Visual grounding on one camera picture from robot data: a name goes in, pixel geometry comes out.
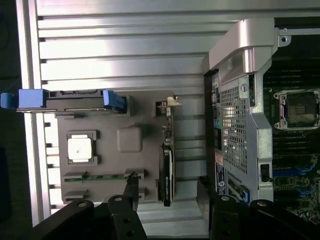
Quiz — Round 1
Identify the green RAM stick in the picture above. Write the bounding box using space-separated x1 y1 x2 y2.
63 173 131 182

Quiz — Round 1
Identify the grey parts rack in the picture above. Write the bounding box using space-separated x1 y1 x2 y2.
56 90 181 205

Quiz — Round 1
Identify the blue expansion slot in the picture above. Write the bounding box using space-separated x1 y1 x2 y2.
273 167 315 176

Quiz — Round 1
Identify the silver CPU chip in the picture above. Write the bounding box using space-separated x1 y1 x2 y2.
66 133 98 165

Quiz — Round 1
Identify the green motherboard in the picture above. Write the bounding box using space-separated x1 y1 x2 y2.
262 56 320 226

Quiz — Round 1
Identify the black open PC case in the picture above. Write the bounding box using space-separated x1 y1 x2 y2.
201 18 320 240

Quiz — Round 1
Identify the CPU socket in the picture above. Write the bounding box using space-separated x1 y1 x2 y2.
272 88 320 131

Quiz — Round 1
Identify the hard disk in blue caddy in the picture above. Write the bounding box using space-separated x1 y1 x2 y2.
0 89 126 114

